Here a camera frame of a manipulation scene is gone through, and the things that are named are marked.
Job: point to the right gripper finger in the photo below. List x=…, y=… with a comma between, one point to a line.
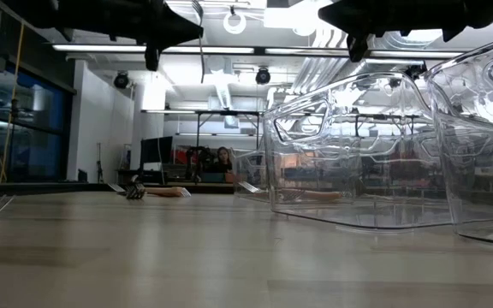
x=342, y=17

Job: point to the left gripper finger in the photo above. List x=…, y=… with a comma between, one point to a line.
x=178, y=30

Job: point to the background black robot arm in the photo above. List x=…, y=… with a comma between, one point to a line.
x=197, y=160

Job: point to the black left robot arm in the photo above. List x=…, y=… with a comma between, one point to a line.
x=79, y=17

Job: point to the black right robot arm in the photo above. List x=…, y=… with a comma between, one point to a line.
x=477, y=13

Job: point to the ceiling light strip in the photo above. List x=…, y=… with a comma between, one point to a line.
x=101, y=48

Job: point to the black ceiling spotlight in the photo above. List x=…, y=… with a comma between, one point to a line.
x=121, y=80
x=263, y=76

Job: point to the black computer monitor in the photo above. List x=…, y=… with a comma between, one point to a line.
x=156, y=149

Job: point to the person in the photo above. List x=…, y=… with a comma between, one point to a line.
x=223, y=160

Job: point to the clear plastic bin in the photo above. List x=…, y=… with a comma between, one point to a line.
x=246, y=171
x=358, y=171
x=486, y=171

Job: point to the black metal table frame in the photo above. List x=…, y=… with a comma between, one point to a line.
x=58, y=188

